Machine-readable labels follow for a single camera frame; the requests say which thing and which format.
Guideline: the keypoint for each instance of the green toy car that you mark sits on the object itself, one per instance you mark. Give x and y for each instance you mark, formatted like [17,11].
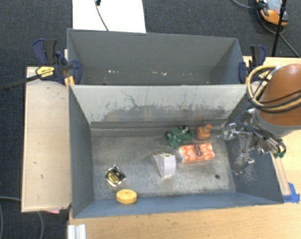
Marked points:
[179,136]

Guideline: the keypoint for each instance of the orange patterned packet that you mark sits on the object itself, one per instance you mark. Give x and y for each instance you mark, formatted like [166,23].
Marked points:
[190,154]

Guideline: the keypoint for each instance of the yellow round disc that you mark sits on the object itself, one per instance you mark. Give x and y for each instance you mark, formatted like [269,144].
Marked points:
[126,196]

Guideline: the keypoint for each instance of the pale wood board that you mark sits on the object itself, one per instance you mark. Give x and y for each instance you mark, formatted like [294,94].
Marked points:
[45,138]

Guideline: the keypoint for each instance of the orange toy figure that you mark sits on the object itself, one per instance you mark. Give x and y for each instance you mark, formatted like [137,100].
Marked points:
[203,133]

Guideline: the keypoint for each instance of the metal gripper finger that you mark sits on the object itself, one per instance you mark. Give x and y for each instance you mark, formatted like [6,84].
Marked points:
[244,160]
[230,133]

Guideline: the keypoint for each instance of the grey metal bin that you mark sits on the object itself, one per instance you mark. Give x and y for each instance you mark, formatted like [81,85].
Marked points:
[140,168]

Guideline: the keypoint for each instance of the white carton box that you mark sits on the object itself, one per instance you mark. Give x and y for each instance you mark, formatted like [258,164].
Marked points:
[165,165]

